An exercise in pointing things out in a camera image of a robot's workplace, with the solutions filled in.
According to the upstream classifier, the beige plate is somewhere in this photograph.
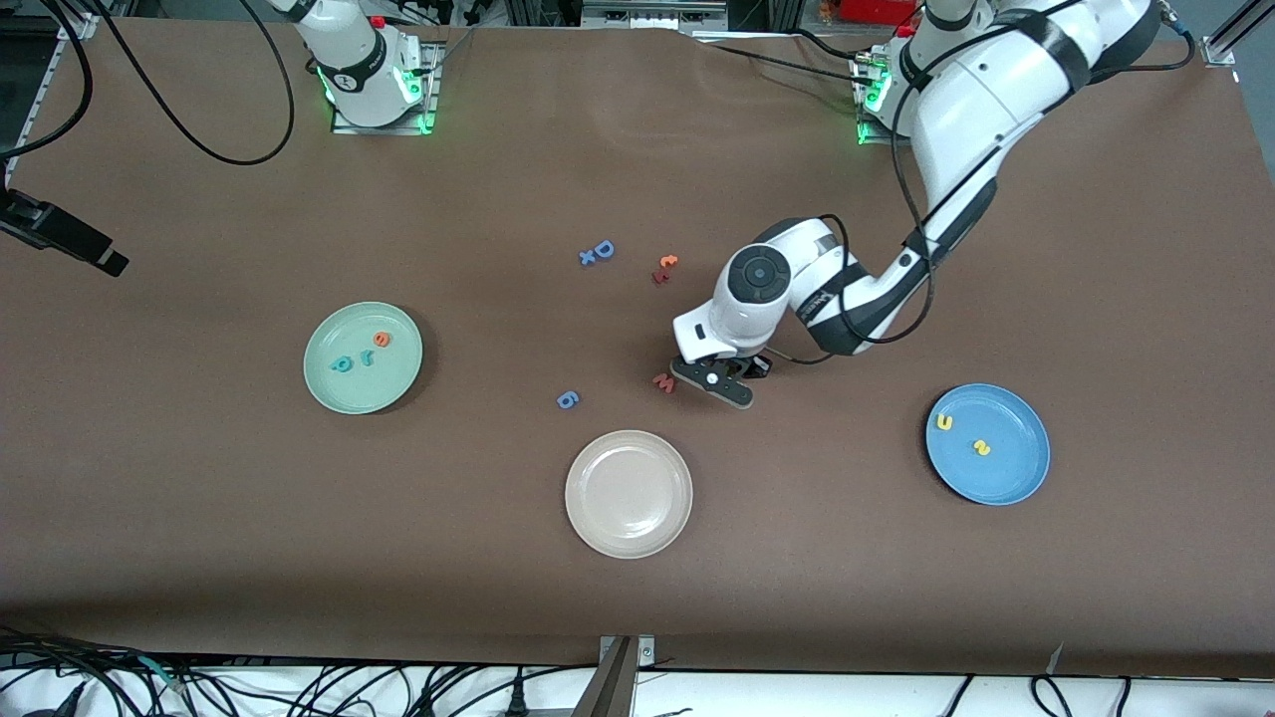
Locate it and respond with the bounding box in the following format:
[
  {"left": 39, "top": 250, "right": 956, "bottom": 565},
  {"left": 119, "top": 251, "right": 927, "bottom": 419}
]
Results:
[{"left": 564, "top": 429, "right": 694, "bottom": 560}]

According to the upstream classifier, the blue plate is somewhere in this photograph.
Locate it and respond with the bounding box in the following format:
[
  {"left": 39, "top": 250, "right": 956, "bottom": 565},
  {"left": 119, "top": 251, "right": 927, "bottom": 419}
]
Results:
[{"left": 924, "top": 382, "right": 1051, "bottom": 507}]

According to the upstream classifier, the grey equipment box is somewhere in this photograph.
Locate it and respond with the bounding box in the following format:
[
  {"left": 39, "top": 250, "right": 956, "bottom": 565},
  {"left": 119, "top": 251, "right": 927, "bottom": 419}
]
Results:
[{"left": 581, "top": 0, "right": 730, "bottom": 31}]

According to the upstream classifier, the green plate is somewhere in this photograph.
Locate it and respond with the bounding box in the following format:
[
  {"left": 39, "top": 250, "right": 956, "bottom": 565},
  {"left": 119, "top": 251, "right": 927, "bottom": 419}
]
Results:
[{"left": 303, "top": 301, "right": 424, "bottom": 415}]

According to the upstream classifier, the brown table cover sheet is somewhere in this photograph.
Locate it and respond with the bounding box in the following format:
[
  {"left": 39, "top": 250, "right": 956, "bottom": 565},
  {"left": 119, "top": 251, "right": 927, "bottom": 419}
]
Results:
[{"left": 0, "top": 18, "right": 1275, "bottom": 678}]

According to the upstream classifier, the dark grey metal beam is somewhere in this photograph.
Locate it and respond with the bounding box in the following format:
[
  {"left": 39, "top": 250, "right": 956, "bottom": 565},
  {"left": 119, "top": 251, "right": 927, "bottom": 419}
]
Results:
[{"left": 571, "top": 637, "right": 639, "bottom": 717}]

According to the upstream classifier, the red box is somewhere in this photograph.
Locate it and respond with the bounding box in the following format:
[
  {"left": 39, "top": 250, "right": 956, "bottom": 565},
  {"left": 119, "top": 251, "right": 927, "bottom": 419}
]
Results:
[{"left": 839, "top": 0, "right": 919, "bottom": 26}]

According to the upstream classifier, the aluminium frame rail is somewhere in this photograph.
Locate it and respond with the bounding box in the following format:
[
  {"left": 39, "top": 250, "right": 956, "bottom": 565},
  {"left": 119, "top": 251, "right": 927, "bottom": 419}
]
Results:
[{"left": 0, "top": 10, "right": 103, "bottom": 195}]

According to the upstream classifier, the silver metal clamp bracket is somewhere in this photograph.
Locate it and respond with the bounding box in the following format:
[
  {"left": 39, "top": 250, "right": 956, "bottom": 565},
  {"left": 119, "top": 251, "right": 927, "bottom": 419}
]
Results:
[{"left": 598, "top": 634, "right": 657, "bottom": 670}]

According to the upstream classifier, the teal tipped cable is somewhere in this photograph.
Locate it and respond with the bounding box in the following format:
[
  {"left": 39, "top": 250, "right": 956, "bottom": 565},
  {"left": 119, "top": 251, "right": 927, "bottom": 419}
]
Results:
[{"left": 134, "top": 652, "right": 190, "bottom": 695}]

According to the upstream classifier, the aluminium frame bracket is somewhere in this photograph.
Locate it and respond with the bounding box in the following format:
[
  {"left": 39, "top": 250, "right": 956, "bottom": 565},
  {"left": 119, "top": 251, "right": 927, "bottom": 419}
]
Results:
[{"left": 1200, "top": 0, "right": 1275, "bottom": 69}]

